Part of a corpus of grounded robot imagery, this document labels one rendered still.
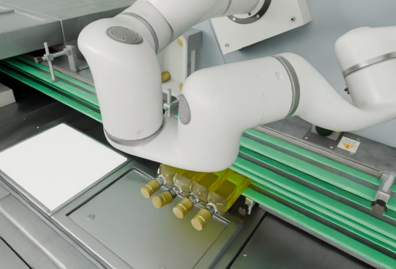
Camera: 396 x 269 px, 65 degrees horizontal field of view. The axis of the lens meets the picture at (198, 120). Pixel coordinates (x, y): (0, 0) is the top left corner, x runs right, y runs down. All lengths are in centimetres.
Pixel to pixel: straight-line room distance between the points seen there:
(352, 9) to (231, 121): 58
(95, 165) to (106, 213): 24
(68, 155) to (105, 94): 90
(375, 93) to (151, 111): 31
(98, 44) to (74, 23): 135
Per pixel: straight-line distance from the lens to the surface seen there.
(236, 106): 35
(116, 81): 37
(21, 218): 110
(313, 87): 41
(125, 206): 104
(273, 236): 103
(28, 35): 161
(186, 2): 49
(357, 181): 83
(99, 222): 101
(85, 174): 117
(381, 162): 89
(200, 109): 34
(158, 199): 84
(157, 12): 52
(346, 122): 45
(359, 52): 50
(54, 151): 131
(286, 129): 90
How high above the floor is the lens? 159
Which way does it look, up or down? 44 degrees down
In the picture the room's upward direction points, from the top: 125 degrees counter-clockwise
